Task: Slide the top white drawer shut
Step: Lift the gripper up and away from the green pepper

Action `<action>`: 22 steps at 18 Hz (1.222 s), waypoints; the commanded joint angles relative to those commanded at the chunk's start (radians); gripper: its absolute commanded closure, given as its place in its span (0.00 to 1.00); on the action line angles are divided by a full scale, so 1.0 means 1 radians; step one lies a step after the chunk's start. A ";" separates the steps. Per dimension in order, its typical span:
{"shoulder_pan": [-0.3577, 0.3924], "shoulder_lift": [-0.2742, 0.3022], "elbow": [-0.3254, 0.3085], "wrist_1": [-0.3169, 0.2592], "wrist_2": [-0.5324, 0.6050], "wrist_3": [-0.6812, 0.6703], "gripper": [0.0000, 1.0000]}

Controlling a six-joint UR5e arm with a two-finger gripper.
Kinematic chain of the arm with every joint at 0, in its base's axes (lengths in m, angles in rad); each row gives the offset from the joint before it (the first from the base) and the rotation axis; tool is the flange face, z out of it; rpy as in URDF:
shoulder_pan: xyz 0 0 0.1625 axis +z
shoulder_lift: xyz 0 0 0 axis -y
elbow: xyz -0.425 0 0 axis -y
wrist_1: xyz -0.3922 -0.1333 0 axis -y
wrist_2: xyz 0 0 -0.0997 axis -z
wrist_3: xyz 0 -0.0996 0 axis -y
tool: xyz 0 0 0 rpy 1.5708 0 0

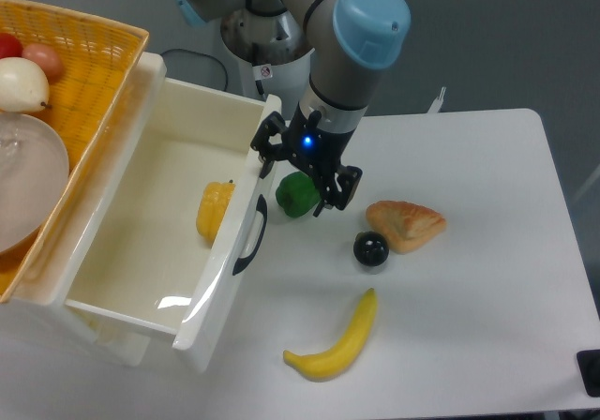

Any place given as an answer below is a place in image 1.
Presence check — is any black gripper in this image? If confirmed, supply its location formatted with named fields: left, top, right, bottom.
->
left=250, top=105, right=363, bottom=217

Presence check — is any white drawer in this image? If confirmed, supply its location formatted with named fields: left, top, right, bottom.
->
left=67, top=79, right=281, bottom=372

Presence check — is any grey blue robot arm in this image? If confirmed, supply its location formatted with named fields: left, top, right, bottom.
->
left=174, top=0, right=411, bottom=210

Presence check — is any white drawer cabinet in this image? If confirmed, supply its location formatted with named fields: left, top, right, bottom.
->
left=1, top=52, right=166, bottom=366

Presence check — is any green bell pepper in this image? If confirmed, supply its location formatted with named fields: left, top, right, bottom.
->
left=276, top=172, right=321, bottom=218

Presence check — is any yellow bell pepper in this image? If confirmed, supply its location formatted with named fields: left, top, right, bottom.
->
left=196, top=181, right=235, bottom=243

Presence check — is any black ball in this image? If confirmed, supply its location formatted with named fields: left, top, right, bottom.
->
left=352, top=231, right=389, bottom=267

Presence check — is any toy croissant pastry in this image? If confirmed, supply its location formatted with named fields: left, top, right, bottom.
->
left=365, top=201, right=447, bottom=254

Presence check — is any yellow banana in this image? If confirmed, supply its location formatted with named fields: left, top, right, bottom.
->
left=282, top=288, right=379, bottom=382

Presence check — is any yellow woven basket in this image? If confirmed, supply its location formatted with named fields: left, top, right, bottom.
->
left=1, top=0, right=149, bottom=303

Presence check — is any pink peach fruit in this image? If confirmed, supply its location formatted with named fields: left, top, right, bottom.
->
left=22, top=43, right=65, bottom=81

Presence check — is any white plate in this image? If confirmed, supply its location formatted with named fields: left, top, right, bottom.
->
left=1, top=113, right=69, bottom=254

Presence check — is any white pear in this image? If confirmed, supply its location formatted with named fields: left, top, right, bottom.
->
left=1, top=57, right=50, bottom=113

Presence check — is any red tomato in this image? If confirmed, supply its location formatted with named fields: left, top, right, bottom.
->
left=0, top=33, right=23, bottom=59

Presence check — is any black device at edge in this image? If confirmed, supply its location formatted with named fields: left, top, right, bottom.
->
left=576, top=349, right=600, bottom=398

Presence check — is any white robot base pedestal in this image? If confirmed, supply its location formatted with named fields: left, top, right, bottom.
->
left=220, top=9, right=313, bottom=120

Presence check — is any black cable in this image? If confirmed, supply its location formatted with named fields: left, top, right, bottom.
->
left=160, top=48, right=230, bottom=92

